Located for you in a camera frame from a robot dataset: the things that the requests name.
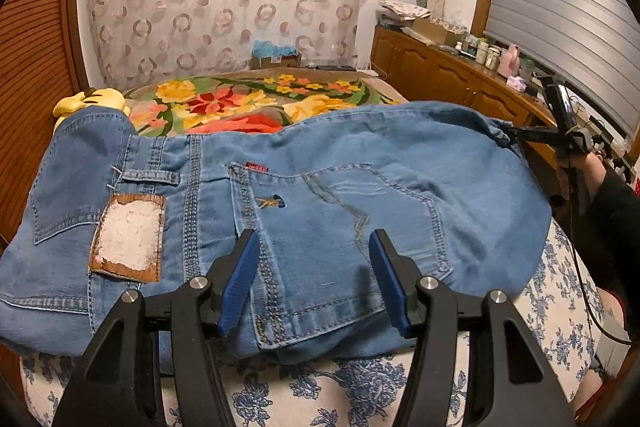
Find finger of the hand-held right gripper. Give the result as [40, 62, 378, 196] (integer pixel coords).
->
[502, 124, 571, 148]

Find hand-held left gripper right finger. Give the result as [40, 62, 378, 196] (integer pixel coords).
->
[369, 229, 576, 427]

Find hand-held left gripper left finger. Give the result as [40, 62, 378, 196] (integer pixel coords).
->
[52, 229, 262, 427]

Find blue denim pants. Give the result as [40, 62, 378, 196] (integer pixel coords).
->
[0, 101, 553, 360]

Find pink bottle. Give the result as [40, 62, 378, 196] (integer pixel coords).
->
[499, 44, 522, 76]

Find white jar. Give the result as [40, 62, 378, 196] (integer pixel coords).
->
[476, 42, 501, 70]

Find wooden cabinet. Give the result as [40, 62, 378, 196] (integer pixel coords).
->
[371, 24, 566, 168]

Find white blue floral bed sheet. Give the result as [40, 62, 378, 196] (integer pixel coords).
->
[20, 217, 621, 427]

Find stack of patterned papers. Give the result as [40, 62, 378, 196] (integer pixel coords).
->
[376, 0, 432, 28]

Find colourful flower blanket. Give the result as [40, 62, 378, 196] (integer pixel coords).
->
[122, 74, 416, 138]

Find person's leg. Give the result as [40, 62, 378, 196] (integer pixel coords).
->
[570, 287, 632, 423]

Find cardboard box with blue tissue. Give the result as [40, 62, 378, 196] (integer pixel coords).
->
[251, 39, 302, 69]

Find yellow plush toy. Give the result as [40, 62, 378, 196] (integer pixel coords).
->
[54, 88, 132, 130]

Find wooden louvered door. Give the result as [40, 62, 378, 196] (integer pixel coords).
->
[0, 0, 88, 408]

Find black cable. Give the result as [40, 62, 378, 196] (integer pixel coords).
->
[564, 164, 632, 344]

